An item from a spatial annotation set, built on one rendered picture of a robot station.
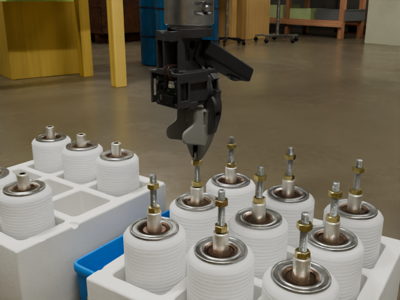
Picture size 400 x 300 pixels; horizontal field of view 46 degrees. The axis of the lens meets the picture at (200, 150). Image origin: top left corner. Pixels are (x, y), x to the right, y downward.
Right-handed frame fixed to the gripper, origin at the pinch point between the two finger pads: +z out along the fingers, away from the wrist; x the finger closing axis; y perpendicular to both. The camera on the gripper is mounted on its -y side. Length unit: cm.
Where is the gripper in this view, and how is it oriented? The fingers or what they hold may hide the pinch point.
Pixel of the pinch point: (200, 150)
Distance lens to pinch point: 78.5
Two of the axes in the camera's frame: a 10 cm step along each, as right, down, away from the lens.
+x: 6.5, 2.3, -7.2
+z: 0.0, 9.5, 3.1
